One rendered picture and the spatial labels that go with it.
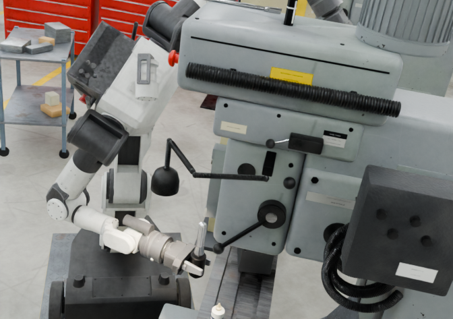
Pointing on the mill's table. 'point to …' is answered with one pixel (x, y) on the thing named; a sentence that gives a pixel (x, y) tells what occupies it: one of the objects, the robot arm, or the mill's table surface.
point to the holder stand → (254, 262)
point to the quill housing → (255, 195)
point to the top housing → (286, 58)
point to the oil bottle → (218, 312)
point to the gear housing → (285, 127)
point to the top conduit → (293, 90)
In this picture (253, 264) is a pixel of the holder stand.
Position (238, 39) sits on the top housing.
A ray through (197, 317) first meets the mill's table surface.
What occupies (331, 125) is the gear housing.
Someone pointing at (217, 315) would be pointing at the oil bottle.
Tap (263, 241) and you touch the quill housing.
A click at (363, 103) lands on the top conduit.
